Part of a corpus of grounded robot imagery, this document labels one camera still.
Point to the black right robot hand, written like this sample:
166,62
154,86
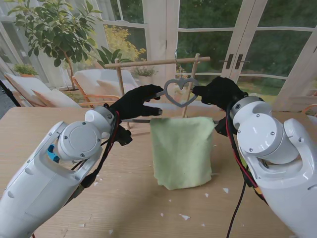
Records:
220,94

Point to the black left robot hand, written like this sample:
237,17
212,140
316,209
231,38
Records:
136,104

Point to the grey heart clothes hanger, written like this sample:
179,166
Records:
173,83

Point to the light green square towel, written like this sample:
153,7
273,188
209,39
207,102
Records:
182,151

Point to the blue clothes peg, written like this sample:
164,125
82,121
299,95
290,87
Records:
52,151

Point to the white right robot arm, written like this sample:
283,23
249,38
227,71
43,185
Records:
272,148

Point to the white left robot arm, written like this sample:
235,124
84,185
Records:
49,173

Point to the wooden hanging rack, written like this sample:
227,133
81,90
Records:
148,63

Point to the printed garden room backdrop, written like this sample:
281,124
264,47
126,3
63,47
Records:
272,37

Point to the black tripod leg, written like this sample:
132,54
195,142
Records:
8,93

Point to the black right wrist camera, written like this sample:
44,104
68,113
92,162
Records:
221,127

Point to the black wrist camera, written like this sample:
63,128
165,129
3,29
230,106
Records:
123,136
221,127

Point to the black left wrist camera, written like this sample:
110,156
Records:
123,136

